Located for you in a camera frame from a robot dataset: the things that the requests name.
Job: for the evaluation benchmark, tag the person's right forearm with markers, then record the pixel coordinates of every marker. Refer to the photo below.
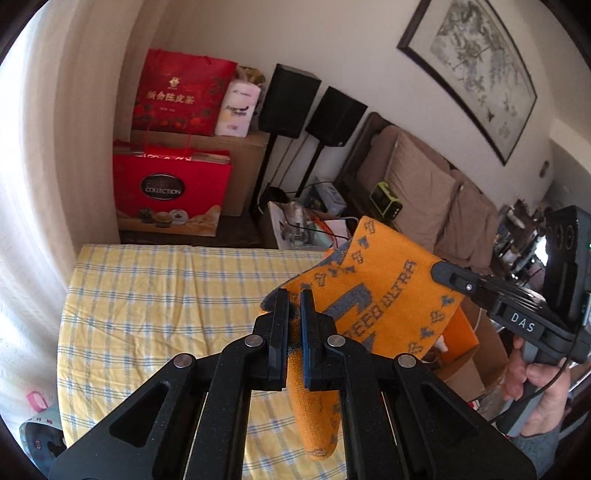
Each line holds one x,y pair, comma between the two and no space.
535,454

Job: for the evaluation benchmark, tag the dark red gift bag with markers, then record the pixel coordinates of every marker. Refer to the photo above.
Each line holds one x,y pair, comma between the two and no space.
180,92

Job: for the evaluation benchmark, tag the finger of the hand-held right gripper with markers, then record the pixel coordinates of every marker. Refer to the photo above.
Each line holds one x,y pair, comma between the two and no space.
461,281

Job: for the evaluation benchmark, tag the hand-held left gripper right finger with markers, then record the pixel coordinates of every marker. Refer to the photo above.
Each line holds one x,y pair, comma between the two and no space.
305,344

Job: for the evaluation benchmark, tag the orange and grey knitted towel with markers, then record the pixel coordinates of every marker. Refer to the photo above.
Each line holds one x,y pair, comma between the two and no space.
392,277

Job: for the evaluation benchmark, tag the dark wooden cabinet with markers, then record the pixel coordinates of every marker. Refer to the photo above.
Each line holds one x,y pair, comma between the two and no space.
240,230

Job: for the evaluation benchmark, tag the black speaker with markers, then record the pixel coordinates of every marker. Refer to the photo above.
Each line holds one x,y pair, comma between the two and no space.
288,99
334,117

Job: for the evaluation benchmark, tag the white curtain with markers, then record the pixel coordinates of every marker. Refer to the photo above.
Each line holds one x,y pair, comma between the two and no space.
41,184

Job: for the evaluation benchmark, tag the framed ink painting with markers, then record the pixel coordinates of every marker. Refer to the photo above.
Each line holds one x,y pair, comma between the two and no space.
475,64

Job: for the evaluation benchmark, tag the person's right hand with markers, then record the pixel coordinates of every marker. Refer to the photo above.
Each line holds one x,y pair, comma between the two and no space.
549,392

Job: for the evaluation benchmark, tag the pink tissue pack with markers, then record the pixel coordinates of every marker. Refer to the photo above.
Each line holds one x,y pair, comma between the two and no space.
238,110

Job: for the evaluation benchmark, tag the bright red gift bag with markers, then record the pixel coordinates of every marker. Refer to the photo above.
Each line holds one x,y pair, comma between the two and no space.
171,189

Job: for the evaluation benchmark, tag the cluttered dark shelf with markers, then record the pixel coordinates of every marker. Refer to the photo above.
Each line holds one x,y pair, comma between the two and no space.
521,240

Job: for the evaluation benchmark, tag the white open box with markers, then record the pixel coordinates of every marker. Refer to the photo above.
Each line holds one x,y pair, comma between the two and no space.
295,228

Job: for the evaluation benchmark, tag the orange cardboard box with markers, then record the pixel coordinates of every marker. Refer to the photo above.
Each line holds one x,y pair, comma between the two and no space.
461,341

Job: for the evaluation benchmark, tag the yellow checked tablecloth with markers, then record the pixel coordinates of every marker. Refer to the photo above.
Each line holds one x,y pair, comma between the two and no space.
161,295

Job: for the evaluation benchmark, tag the large brown cardboard box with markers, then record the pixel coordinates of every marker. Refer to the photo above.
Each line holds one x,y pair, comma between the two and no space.
244,170

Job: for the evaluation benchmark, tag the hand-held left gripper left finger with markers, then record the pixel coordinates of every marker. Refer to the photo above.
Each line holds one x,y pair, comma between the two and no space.
279,344

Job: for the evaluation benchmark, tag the black speaker stand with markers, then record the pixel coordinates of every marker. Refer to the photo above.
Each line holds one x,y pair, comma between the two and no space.
264,175
310,168

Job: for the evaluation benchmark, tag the brown sofa cushion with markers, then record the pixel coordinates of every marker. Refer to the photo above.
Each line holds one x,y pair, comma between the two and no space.
471,226
418,194

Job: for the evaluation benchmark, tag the green portable device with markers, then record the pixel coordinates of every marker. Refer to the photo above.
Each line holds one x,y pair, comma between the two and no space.
387,201

